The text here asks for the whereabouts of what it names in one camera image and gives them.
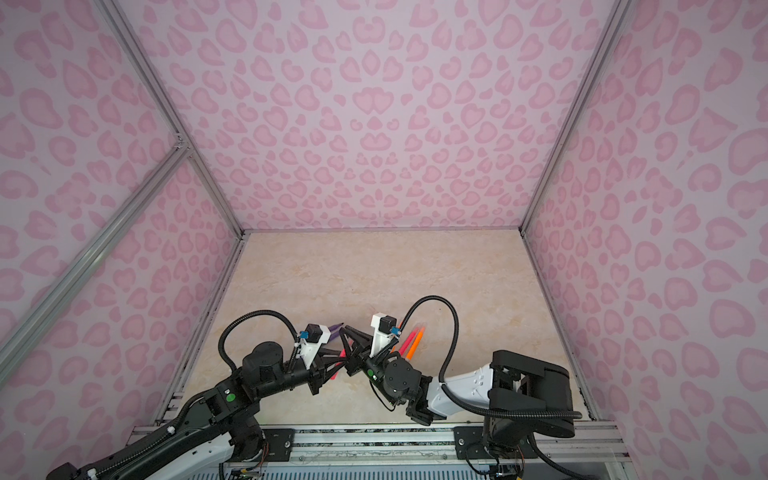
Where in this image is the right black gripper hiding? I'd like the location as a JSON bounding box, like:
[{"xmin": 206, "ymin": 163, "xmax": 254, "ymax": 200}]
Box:
[{"xmin": 336, "ymin": 332, "xmax": 403, "ymax": 410}]

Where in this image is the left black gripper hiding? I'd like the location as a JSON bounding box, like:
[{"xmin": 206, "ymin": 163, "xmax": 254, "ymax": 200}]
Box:
[{"xmin": 256, "ymin": 343, "xmax": 343, "ymax": 400}]

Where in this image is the pink marker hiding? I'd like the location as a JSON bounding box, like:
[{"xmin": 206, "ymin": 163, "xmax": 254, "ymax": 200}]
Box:
[
  {"xmin": 325, "ymin": 351, "xmax": 347, "ymax": 381},
  {"xmin": 398, "ymin": 328, "xmax": 420, "ymax": 357}
]

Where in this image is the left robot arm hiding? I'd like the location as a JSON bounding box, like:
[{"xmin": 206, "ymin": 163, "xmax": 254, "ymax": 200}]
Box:
[{"xmin": 47, "ymin": 341, "xmax": 346, "ymax": 479}]

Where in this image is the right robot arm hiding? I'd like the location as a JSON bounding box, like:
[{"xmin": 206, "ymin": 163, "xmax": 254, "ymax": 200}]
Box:
[{"xmin": 339, "ymin": 327, "xmax": 582, "ymax": 446}]

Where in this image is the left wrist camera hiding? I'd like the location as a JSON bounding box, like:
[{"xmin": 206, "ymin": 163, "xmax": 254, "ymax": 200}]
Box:
[{"xmin": 298, "ymin": 324, "xmax": 331, "ymax": 370}]

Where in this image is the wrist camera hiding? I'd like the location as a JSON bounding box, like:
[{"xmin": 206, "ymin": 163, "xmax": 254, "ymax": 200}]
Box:
[
  {"xmin": 369, "ymin": 313, "xmax": 400, "ymax": 358},
  {"xmin": 298, "ymin": 324, "xmax": 331, "ymax": 370}
]

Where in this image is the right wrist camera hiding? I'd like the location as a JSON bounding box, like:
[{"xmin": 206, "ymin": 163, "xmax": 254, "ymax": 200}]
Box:
[{"xmin": 369, "ymin": 313, "xmax": 400, "ymax": 358}]

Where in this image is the right black corrugated cable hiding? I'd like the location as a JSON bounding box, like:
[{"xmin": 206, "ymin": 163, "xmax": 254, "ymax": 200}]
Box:
[{"xmin": 392, "ymin": 295, "xmax": 583, "ymax": 420}]

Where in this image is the black corrugated cable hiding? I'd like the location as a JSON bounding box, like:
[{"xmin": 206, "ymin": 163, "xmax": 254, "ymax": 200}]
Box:
[
  {"xmin": 217, "ymin": 309, "xmax": 300, "ymax": 373},
  {"xmin": 392, "ymin": 295, "xmax": 583, "ymax": 420}
]

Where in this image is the left black corrugated cable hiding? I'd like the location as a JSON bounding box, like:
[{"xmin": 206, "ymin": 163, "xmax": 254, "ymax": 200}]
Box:
[{"xmin": 217, "ymin": 309, "xmax": 300, "ymax": 373}]

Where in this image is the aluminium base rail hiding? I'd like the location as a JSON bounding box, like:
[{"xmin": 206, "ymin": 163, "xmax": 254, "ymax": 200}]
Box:
[{"xmin": 154, "ymin": 421, "xmax": 638, "ymax": 479}]

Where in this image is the diagonal aluminium frame bar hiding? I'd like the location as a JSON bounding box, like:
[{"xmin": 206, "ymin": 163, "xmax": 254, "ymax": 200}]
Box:
[{"xmin": 1, "ymin": 141, "xmax": 189, "ymax": 385}]

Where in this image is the left corner aluminium post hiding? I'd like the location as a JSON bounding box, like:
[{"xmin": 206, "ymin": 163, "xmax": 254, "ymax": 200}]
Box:
[{"xmin": 93, "ymin": 0, "xmax": 245, "ymax": 239}]

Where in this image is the corner aluminium post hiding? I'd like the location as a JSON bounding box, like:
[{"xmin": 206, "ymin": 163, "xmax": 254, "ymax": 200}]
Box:
[
  {"xmin": 519, "ymin": 0, "xmax": 636, "ymax": 238},
  {"xmin": 93, "ymin": 0, "xmax": 245, "ymax": 239}
]

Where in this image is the right corner aluminium post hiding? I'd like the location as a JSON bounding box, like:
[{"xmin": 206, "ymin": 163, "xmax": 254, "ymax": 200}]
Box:
[{"xmin": 519, "ymin": 0, "xmax": 636, "ymax": 238}]

